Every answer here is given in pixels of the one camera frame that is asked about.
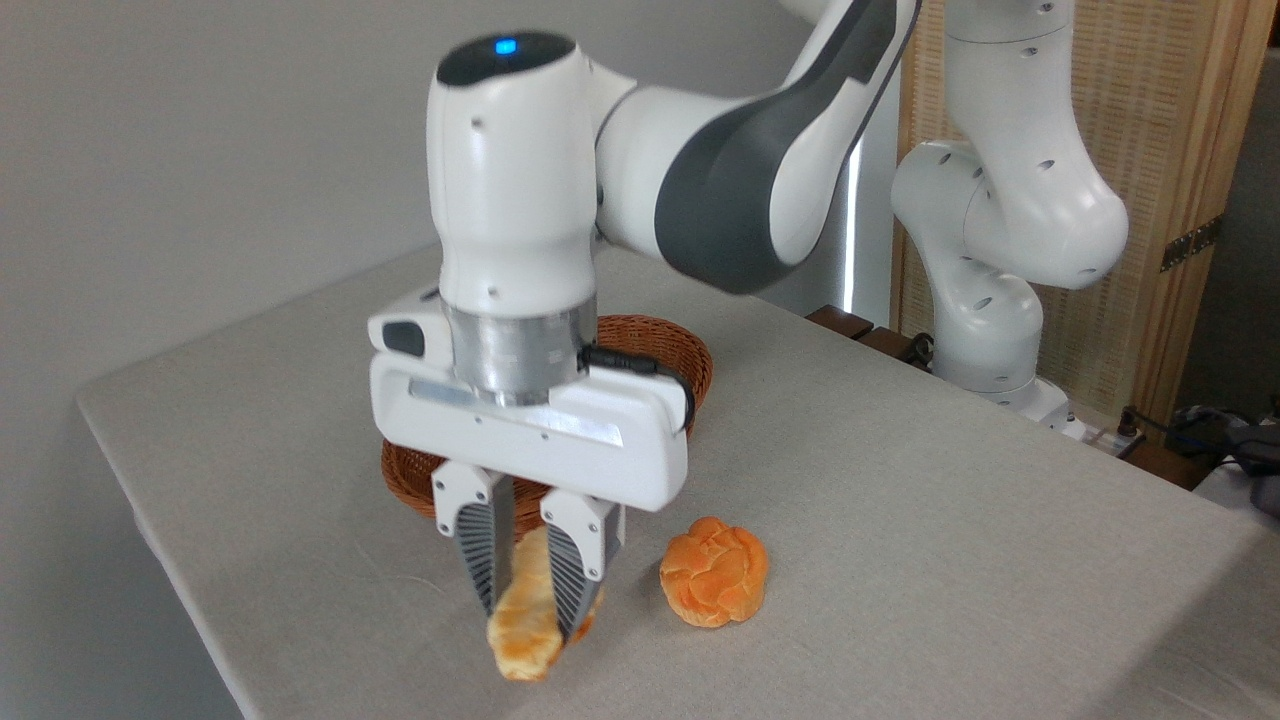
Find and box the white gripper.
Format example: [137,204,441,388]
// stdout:
[366,285,692,647]

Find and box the pale long croissant bread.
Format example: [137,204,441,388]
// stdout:
[486,524,607,684]

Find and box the orange round braided bread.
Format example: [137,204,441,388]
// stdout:
[659,516,770,629]

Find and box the brown oval wicker basket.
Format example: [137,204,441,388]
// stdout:
[381,314,715,521]

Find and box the grey tablecloth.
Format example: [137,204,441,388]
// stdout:
[75,240,1280,720]

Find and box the dark brown wooden block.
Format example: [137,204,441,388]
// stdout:
[806,304,933,367]

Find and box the vertical white light strip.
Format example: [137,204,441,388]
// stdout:
[843,140,872,314]

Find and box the brass screen hinge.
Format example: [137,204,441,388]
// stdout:
[1160,213,1226,273]

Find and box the wooden bamboo folding screen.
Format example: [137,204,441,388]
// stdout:
[892,0,1280,433]

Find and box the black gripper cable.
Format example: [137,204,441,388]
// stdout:
[577,344,697,437]

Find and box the black cables and plug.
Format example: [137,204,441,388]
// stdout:
[1114,398,1280,517]

